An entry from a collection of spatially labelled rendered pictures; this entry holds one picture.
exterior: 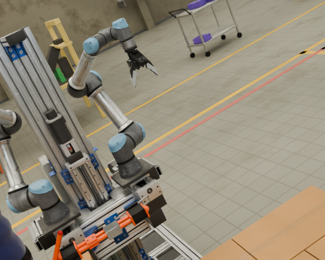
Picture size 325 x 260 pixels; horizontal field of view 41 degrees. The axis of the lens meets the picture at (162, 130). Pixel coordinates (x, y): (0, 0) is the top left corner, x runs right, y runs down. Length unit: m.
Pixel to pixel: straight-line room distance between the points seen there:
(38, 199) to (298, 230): 1.40
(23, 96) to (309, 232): 1.69
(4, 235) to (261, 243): 1.31
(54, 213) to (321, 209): 1.46
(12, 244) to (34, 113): 0.87
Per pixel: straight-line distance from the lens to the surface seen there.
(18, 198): 2.54
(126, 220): 2.09
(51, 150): 2.63
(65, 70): 8.44
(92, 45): 2.26
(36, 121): 2.57
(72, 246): 2.09
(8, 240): 1.95
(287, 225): 2.54
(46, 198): 2.48
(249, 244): 2.50
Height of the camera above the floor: 2.05
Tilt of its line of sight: 20 degrees down
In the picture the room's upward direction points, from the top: 24 degrees counter-clockwise
